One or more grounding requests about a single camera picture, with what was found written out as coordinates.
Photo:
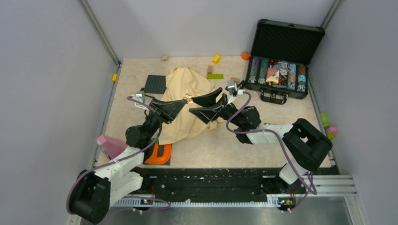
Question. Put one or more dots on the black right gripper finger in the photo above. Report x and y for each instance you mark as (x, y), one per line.
(207, 99)
(209, 113)

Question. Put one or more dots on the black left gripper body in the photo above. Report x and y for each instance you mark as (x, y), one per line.
(155, 110)

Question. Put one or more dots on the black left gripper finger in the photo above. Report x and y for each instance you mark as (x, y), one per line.
(176, 105)
(170, 117)

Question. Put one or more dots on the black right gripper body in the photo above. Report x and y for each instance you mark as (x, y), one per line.
(229, 110)

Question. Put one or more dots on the cream yellow t-shirt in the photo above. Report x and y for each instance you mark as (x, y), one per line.
(181, 82)

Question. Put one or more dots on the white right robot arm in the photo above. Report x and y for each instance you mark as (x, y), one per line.
(303, 145)

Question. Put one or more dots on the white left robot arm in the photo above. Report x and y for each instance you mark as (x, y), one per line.
(97, 189)

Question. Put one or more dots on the green long lego brick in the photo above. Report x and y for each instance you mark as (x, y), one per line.
(212, 76)

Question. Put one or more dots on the dark grey lego baseplate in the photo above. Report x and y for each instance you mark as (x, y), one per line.
(155, 84)

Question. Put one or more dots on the wooden block on green brick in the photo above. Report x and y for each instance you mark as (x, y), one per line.
(210, 69)

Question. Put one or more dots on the yellow lego brick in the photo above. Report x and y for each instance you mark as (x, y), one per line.
(216, 59)

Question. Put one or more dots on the orange round object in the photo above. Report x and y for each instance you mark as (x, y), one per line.
(246, 55)

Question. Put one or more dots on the pink box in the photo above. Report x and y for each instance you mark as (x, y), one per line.
(111, 147)

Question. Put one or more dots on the black open carrying case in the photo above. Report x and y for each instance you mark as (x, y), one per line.
(280, 56)

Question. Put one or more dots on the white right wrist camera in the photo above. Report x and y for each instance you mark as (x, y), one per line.
(233, 91)

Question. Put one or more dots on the wooden block near frame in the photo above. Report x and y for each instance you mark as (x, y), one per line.
(237, 80)

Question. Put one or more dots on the small yellow block on rail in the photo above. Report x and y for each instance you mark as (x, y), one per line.
(114, 77)

